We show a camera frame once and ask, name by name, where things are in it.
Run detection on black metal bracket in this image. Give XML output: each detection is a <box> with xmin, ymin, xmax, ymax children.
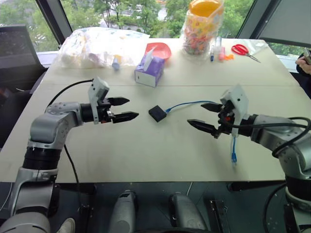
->
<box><xmin>209</xmin><ymin>199</ymin><xmax>231</xmax><ymax>233</ymax></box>

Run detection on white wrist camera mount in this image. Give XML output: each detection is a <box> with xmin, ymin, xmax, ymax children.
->
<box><xmin>220</xmin><ymin>83</ymin><xmax>250</xmax><ymax>137</ymax></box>
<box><xmin>87</xmin><ymin>77</ymin><xmax>110</xmax><ymax>125</ymax></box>

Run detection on clear plastic bag with items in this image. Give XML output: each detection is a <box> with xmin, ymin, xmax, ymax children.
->
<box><xmin>54</xmin><ymin>27</ymin><xmax>151</xmax><ymax>70</ymax></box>

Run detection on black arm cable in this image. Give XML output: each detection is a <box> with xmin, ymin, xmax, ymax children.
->
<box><xmin>47</xmin><ymin>79</ymin><xmax>94</xmax><ymax>202</ymax></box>
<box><xmin>232</xmin><ymin>117</ymin><xmax>311</xmax><ymax>158</ymax></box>

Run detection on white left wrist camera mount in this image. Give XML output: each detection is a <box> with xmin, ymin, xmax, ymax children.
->
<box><xmin>87</xmin><ymin>77</ymin><xmax>110</xmax><ymax>125</ymax></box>

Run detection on small black adapter box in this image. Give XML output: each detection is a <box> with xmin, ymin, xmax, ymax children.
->
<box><xmin>148</xmin><ymin>104</ymin><xmax>168</xmax><ymax>123</ymax></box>

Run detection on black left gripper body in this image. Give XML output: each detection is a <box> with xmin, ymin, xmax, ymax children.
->
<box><xmin>97</xmin><ymin>97</ymin><xmax>115</xmax><ymax>124</ymax></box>

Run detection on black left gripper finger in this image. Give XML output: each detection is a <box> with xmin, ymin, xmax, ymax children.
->
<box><xmin>111</xmin><ymin>111</ymin><xmax>140</xmax><ymax>124</ymax></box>
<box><xmin>107</xmin><ymin>96</ymin><xmax>130</xmax><ymax>107</ymax></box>

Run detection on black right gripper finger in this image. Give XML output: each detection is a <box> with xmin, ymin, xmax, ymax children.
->
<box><xmin>200</xmin><ymin>102</ymin><xmax>223</xmax><ymax>113</ymax></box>
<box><xmin>187</xmin><ymin>118</ymin><xmax>220</xmax><ymax>136</ymax></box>

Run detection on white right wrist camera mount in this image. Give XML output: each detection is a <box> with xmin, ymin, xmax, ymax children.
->
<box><xmin>220</xmin><ymin>83</ymin><xmax>250</xmax><ymax>137</ymax></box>

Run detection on pink tube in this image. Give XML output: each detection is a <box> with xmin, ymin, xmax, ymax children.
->
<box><xmin>218</xmin><ymin>36</ymin><xmax>226</xmax><ymax>62</ymax></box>

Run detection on grey rounded robot leg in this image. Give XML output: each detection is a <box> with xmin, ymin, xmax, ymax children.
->
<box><xmin>113</xmin><ymin>190</ymin><xmax>137</xmax><ymax>233</ymax></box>
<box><xmin>168</xmin><ymin>192</ymin><xmax>207</xmax><ymax>232</ymax></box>

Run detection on clear flat plastic bag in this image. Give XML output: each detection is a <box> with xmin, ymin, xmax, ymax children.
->
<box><xmin>242</xmin><ymin>39</ymin><xmax>271</xmax><ymax>57</ymax></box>

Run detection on bag of colourful candies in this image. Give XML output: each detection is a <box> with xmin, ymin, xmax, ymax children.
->
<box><xmin>180</xmin><ymin>0</ymin><xmax>225</xmax><ymax>58</ymax></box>

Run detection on small blue bottle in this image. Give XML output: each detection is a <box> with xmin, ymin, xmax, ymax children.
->
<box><xmin>112</xmin><ymin>54</ymin><xmax>121</xmax><ymax>71</ymax></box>

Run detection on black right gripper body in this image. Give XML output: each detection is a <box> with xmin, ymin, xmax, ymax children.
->
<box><xmin>211</xmin><ymin>100</ymin><xmax>238</xmax><ymax>139</ymax></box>

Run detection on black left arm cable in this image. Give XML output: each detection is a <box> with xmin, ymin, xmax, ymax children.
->
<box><xmin>47</xmin><ymin>79</ymin><xmax>94</xmax><ymax>202</ymax></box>

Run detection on red handled scissors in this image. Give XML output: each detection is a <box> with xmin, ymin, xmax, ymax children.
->
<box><xmin>231</xmin><ymin>44</ymin><xmax>261</xmax><ymax>64</ymax></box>

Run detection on white shoe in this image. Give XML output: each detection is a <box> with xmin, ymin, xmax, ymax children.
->
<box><xmin>56</xmin><ymin>217</ymin><xmax>76</xmax><ymax>233</ymax></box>

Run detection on person's bare hand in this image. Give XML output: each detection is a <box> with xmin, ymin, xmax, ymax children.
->
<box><xmin>294</xmin><ymin>53</ymin><xmax>311</xmax><ymax>74</ymax></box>

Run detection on blue Ethernet cable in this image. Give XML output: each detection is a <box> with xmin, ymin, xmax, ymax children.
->
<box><xmin>165</xmin><ymin>100</ymin><xmax>238</xmax><ymax>168</ymax></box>

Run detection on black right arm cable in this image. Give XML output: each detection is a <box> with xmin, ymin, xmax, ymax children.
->
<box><xmin>232</xmin><ymin>117</ymin><xmax>311</xmax><ymax>158</ymax></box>

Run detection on purple tissue box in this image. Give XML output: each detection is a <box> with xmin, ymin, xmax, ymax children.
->
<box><xmin>134</xmin><ymin>47</ymin><xmax>166</xmax><ymax>88</ymax></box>

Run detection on red plastic bowl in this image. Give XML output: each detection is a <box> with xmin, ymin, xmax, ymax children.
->
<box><xmin>145</xmin><ymin>42</ymin><xmax>173</xmax><ymax>61</ymax></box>

